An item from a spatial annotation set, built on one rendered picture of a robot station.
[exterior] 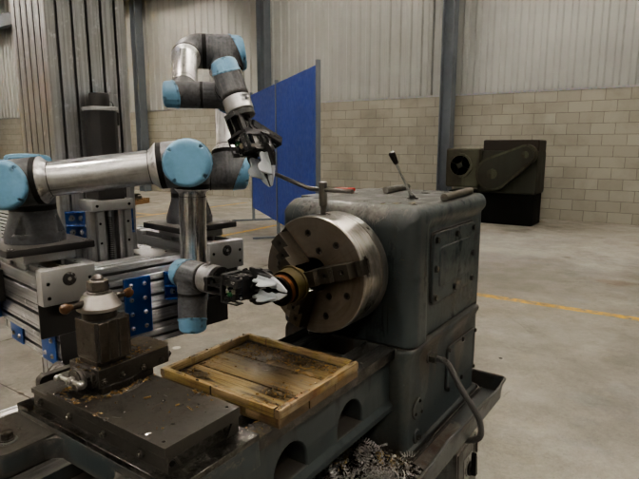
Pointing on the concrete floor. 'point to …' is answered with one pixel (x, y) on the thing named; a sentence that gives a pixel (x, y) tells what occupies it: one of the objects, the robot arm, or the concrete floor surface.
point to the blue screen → (285, 92)
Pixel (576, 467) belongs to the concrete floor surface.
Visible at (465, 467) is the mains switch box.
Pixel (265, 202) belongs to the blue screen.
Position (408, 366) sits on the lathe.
